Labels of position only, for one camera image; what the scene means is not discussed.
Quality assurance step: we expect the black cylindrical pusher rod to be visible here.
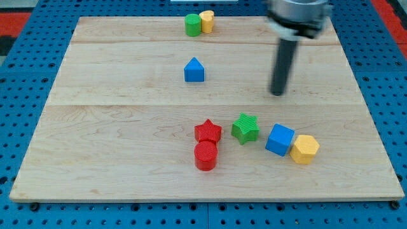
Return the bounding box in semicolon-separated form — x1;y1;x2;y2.
270;38;298;96

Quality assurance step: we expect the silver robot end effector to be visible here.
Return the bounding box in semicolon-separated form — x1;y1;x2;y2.
266;0;333;39

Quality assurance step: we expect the blue cube block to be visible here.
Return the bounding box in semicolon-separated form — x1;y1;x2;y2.
265;123;295;156

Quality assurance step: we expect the green star block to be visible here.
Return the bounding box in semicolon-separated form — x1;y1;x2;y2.
231;113;260;145

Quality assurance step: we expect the yellow hexagon block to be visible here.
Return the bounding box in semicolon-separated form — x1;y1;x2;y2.
289;135;320;164

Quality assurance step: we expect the red star block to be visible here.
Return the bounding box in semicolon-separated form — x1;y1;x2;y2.
194;119;222;144

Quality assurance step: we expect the yellow heart block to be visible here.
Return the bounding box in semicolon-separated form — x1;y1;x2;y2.
199;10;214;33

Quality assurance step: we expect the blue triangle block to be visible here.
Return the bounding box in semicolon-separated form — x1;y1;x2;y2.
184;57;205;82

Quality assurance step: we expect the green cylinder block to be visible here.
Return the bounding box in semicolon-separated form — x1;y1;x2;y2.
184;13;201;37

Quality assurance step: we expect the red cylinder block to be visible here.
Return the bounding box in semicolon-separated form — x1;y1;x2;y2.
194;141;218;171

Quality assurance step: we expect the wooden board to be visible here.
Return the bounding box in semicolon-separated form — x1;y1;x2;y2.
10;17;404;203

